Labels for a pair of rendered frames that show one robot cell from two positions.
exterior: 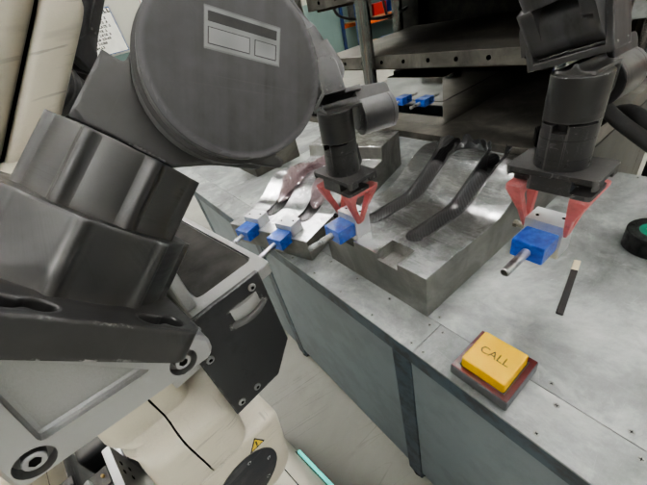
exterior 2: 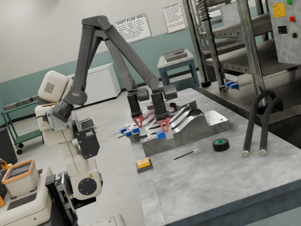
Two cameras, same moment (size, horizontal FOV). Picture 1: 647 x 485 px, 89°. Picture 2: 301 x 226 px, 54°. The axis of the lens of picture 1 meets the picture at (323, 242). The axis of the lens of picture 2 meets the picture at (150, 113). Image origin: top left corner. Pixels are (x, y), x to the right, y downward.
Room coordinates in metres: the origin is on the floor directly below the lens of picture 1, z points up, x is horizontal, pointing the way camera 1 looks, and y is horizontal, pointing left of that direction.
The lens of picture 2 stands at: (-0.96, -0.91, 1.43)
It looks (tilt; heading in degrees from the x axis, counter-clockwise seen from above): 15 degrees down; 27
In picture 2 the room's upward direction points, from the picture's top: 17 degrees counter-clockwise
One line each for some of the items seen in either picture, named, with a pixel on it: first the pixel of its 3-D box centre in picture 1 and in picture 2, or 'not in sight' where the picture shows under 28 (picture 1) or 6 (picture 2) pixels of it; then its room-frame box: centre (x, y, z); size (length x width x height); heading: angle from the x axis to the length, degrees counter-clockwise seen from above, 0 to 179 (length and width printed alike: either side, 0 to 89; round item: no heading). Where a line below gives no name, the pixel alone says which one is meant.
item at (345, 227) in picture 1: (336, 232); (134, 130); (0.51, -0.03, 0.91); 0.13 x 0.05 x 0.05; 120
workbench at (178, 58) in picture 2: not in sight; (178, 72); (5.21, 1.24, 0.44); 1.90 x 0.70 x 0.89; 19
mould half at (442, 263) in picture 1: (450, 197); (180, 126); (0.60, -0.29, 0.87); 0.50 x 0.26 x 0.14; 120
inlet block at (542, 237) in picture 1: (530, 248); (159, 135); (0.32, -0.27, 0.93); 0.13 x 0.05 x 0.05; 119
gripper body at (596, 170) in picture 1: (564, 148); (160, 109); (0.34, -0.31, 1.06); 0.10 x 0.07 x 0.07; 30
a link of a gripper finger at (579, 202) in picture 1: (562, 202); (164, 123); (0.33, -0.31, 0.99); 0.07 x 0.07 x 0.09; 30
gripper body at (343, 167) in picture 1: (342, 160); (135, 108); (0.53, -0.07, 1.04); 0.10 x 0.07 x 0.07; 30
